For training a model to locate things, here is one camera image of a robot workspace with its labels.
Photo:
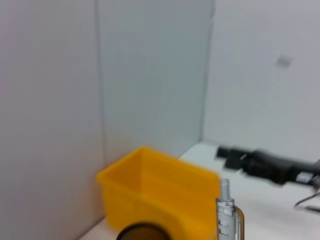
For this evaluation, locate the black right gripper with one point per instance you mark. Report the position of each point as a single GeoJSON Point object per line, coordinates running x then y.
{"type": "Point", "coordinates": [277, 167]}

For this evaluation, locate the silver white pen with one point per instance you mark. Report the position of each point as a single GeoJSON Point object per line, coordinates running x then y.
{"type": "Point", "coordinates": [226, 215]}

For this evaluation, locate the black mesh pen cup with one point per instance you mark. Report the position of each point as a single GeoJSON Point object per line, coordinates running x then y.
{"type": "Point", "coordinates": [145, 232]}

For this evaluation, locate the yellow plastic storage bin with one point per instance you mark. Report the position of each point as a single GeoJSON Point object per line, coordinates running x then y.
{"type": "Point", "coordinates": [155, 190]}

